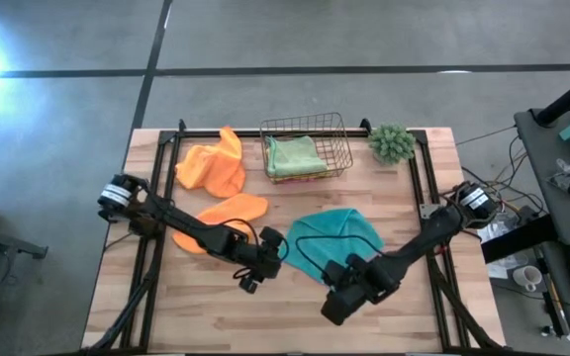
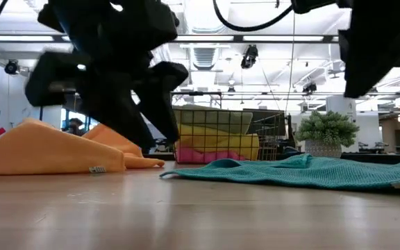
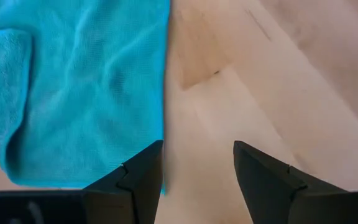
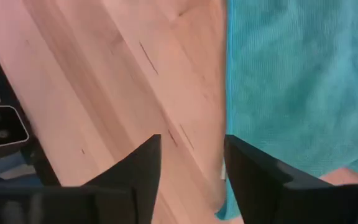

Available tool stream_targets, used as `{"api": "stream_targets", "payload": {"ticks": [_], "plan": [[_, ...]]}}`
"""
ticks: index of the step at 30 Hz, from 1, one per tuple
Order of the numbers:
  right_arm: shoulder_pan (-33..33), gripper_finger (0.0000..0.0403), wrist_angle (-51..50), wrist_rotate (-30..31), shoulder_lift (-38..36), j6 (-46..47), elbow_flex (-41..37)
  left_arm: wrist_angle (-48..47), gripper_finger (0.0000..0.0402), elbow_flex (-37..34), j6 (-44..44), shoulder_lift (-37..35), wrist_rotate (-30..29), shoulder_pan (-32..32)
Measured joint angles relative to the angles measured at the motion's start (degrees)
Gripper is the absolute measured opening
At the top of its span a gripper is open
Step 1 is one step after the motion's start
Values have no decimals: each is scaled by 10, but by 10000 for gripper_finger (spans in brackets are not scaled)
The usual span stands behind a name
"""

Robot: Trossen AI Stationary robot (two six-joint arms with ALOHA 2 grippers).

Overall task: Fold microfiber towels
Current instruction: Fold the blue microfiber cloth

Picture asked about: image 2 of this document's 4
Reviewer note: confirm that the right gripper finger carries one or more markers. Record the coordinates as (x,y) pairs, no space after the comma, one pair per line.
(363,78)

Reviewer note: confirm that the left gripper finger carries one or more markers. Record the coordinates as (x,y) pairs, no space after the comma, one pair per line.
(162,97)
(116,104)

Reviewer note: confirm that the green microfiber towel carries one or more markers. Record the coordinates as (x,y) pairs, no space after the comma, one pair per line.
(217,119)

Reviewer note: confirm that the yellow microfiber towel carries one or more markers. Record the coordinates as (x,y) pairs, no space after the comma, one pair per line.
(217,142)

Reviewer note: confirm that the pink microfiber towel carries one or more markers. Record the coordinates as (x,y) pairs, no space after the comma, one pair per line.
(203,156)

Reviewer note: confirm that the teal microfiber towel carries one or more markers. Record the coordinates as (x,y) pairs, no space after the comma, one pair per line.
(290,173)

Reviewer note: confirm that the orange microfiber towel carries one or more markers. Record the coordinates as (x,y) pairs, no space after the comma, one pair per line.
(47,152)
(106,140)

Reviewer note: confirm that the person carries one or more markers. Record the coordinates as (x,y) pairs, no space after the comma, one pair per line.
(74,126)

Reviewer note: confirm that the green potted artificial plant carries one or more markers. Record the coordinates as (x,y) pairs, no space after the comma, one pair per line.
(326,130)

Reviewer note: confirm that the black monitor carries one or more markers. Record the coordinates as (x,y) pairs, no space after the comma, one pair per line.
(269,118)

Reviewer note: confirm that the black hanging camera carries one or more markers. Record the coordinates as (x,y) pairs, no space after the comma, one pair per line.
(249,57)
(310,87)
(12,67)

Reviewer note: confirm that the black aluminium table frame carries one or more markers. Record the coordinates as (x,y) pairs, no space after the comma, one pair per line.
(377,158)

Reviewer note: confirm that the black frame beam with lights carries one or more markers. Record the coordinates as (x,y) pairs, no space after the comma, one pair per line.
(238,38)

